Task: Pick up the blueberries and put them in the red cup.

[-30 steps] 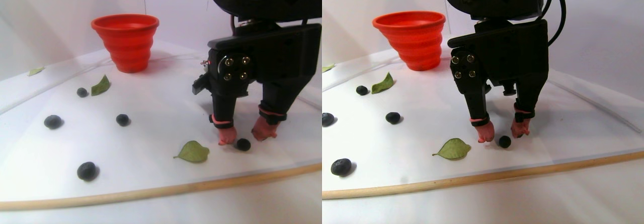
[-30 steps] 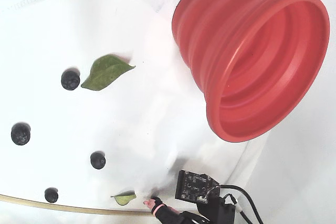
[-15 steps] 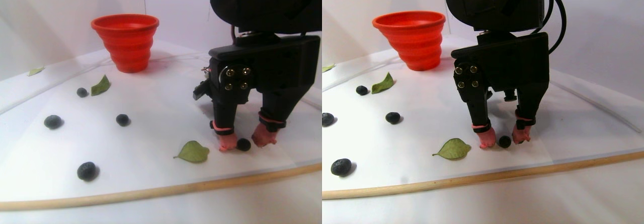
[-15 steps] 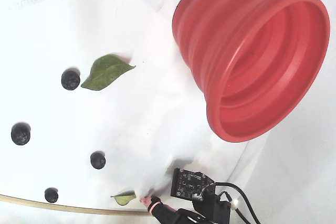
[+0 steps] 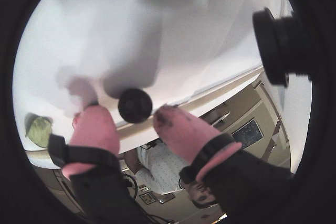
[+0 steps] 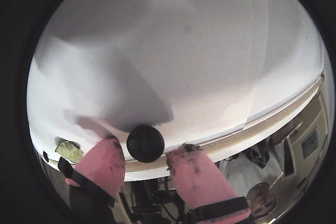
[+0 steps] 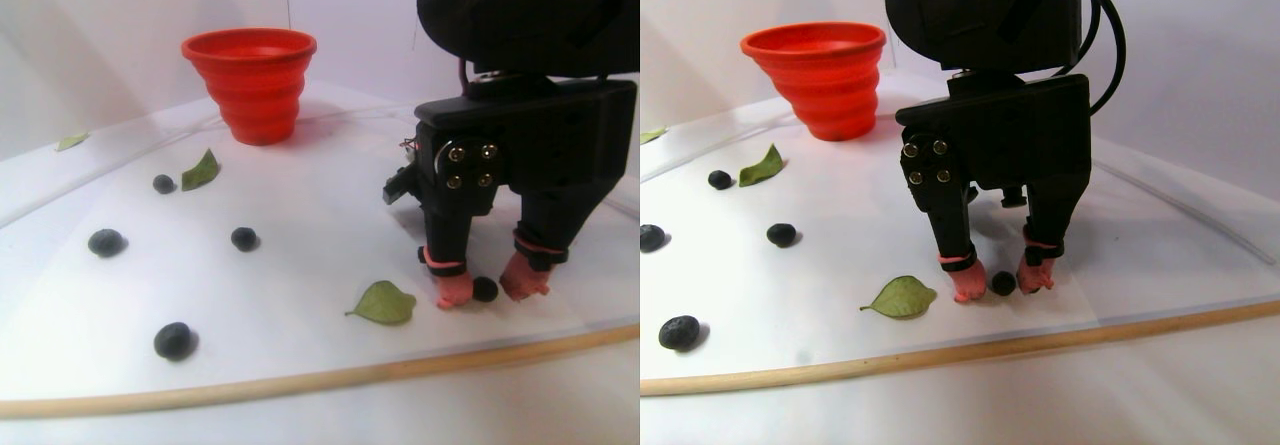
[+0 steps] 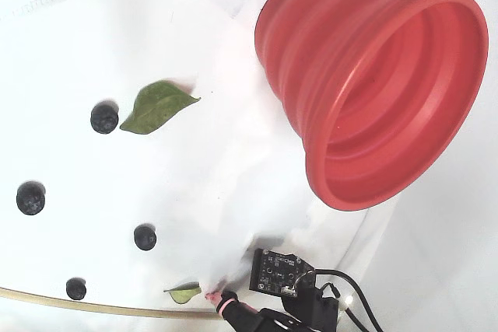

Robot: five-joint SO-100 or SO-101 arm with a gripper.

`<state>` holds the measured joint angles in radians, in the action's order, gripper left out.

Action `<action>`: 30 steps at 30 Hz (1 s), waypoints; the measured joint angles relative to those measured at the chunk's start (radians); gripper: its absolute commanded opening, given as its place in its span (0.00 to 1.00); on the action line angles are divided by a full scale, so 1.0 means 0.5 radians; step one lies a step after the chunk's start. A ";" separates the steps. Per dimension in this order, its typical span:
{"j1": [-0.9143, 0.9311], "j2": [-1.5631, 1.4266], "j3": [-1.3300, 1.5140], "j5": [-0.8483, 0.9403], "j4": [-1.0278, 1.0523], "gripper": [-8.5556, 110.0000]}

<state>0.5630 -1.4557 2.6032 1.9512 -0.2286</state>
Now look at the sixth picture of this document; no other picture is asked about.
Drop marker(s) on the pink-covered gripper finger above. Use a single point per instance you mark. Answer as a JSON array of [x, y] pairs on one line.
[[199, 179], [102, 166]]

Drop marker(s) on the dark blueberry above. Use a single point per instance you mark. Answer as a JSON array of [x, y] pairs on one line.
[[145, 143], [46, 156]]

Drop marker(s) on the oval green leaf with stem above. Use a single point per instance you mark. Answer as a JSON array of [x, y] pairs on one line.
[[68, 150]]

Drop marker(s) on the person in white shirt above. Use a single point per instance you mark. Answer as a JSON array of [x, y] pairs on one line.
[[252, 176]]

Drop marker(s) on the black camera tripod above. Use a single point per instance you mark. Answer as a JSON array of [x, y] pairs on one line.
[[147, 200]]

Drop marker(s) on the dark framed wall picture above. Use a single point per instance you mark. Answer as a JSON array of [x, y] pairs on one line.
[[309, 144]]

